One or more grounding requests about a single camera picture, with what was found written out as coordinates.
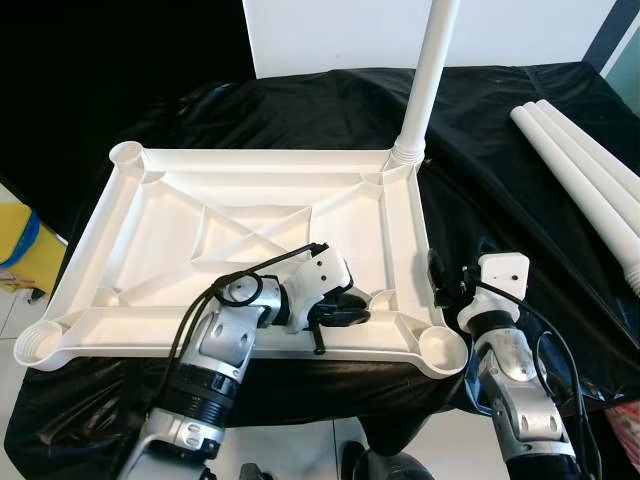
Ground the white plastic children table top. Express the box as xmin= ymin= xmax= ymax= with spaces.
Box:
xmin=15 ymin=140 xmax=469 ymax=379

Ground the white plastic table leg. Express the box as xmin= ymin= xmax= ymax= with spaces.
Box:
xmin=524 ymin=100 xmax=640 ymax=239
xmin=538 ymin=98 xmax=640 ymax=199
xmin=510 ymin=103 xmax=640 ymax=293
xmin=390 ymin=0 xmax=461 ymax=166

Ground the black plastic table cover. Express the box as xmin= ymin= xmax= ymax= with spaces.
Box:
xmin=5 ymin=62 xmax=640 ymax=479

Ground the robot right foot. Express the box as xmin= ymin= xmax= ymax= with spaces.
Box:
xmin=340 ymin=442 xmax=436 ymax=480

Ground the pink plastic bag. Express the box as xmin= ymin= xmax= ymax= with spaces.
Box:
xmin=612 ymin=400 xmax=640 ymax=471

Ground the yellow bin with blue band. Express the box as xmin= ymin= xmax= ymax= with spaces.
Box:
xmin=0 ymin=200 xmax=66 ymax=301

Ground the black door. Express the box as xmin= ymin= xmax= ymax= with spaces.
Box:
xmin=0 ymin=0 xmax=256 ymax=191

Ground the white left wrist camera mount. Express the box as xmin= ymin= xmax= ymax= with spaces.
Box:
xmin=285 ymin=245 xmax=353 ymax=334

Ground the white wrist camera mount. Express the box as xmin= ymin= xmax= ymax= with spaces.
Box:
xmin=458 ymin=253 xmax=531 ymax=331
xmin=285 ymin=245 xmax=353 ymax=334

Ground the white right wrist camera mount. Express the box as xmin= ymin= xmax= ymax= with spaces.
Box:
xmin=458 ymin=253 xmax=531 ymax=331

